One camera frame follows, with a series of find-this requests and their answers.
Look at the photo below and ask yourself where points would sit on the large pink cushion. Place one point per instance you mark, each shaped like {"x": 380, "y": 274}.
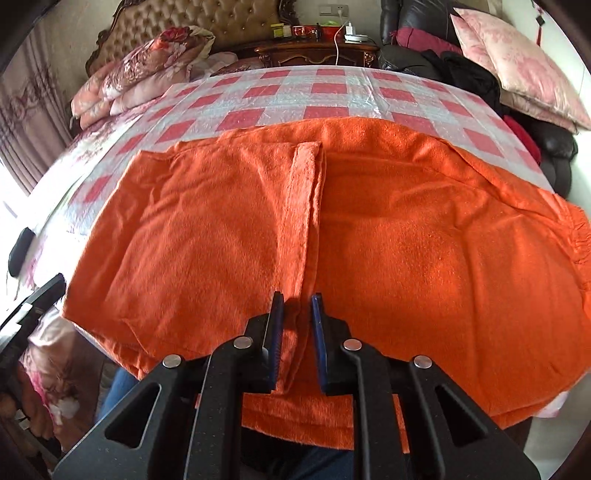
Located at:
{"x": 521, "y": 69}

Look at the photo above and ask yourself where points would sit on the carved wooden nightstand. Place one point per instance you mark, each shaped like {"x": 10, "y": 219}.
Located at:
{"x": 314, "y": 54}

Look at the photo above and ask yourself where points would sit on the red container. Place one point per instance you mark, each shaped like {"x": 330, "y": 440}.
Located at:
{"x": 330, "y": 28}

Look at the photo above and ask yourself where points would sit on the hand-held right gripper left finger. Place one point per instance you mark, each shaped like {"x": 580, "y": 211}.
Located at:
{"x": 277, "y": 344}

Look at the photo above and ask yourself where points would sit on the black clothing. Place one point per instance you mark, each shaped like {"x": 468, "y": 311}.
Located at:
{"x": 466, "y": 78}

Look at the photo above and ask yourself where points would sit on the folded floral quilt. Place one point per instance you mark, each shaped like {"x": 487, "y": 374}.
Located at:
{"x": 157, "y": 60}

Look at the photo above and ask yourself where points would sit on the pink floral pillow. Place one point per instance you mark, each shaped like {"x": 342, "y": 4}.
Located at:
{"x": 90, "y": 97}
{"x": 136, "y": 99}

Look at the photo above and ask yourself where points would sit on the tufted carved headboard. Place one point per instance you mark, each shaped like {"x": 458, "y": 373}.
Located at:
{"x": 207, "y": 23}

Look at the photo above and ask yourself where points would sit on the white charger device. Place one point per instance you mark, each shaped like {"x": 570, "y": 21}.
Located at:
{"x": 356, "y": 37}

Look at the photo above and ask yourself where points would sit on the white wardrobe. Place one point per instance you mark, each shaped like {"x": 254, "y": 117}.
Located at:
{"x": 551, "y": 53}

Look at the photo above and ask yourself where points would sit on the red hanging ornament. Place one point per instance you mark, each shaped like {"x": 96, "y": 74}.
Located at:
{"x": 540, "y": 23}

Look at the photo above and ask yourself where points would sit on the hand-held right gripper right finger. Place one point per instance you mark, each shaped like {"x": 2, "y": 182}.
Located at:
{"x": 318, "y": 344}

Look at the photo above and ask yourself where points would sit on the person's left leg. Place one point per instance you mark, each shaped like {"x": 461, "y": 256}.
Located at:
{"x": 117, "y": 392}

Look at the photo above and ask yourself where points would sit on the person's right leg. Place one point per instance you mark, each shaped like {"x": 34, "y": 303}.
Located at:
{"x": 314, "y": 464}

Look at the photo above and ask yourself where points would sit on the white pillow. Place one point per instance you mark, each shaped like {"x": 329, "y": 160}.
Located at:
{"x": 214, "y": 64}

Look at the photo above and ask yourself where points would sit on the pink curtain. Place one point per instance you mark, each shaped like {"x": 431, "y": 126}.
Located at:
{"x": 27, "y": 115}

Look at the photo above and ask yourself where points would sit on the black leather sofa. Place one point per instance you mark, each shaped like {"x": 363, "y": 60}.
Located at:
{"x": 415, "y": 14}

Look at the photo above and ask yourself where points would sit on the yellow jar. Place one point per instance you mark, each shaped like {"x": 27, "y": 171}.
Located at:
{"x": 277, "y": 31}

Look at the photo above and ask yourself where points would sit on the wall socket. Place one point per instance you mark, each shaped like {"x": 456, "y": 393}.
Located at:
{"x": 333, "y": 9}

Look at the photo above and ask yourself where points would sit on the bed with floral sheet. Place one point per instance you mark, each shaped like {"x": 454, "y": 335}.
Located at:
{"x": 51, "y": 350}

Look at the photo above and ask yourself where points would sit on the dark red cushion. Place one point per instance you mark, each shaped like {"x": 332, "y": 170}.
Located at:
{"x": 422, "y": 40}

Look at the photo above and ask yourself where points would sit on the person's left hand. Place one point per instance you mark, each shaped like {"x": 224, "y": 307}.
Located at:
{"x": 34, "y": 408}

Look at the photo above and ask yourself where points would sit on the orange pants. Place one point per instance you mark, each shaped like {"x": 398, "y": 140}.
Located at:
{"x": 415, "y": 254}

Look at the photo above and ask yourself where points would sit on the red clothing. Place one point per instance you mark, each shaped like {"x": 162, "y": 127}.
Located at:
{"x": 521, "y": 136}

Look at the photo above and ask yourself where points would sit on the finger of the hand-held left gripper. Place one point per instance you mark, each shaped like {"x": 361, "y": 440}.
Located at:
{"x": 48, "y": 290}

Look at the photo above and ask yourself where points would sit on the person's leg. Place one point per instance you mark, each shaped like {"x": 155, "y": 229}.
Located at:
{"x": 314, "y": 464}
{"x": 117, "y": 392}

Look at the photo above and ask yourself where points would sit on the red box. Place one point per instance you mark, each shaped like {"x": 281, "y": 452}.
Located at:
{"x": 304, "y": 32}

